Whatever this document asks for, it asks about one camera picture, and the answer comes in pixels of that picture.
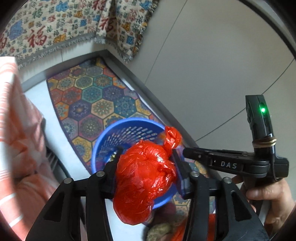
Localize red plastic bag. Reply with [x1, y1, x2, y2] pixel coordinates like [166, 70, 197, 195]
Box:
[113, 126, 182, 225]

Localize blue plastic trash basket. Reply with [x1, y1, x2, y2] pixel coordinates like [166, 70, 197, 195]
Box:
[90, 117, 186, 210]

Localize white kitchen cabinets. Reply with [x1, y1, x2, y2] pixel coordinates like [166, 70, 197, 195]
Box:
[124, 0, 296, 153]

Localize person right hand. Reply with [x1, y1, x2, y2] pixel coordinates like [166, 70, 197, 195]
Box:
[241, 179, 295, 233]

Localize colourful hexagon floor mat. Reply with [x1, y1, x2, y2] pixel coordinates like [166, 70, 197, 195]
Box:
[46, 57, 220, 220]

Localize striped orange white tablecloth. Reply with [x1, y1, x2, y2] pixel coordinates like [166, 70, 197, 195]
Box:
[1, 57, 58, 240]

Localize patterned fu character blanket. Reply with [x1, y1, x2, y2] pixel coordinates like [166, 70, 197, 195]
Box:
[1, 0, 159, 68]

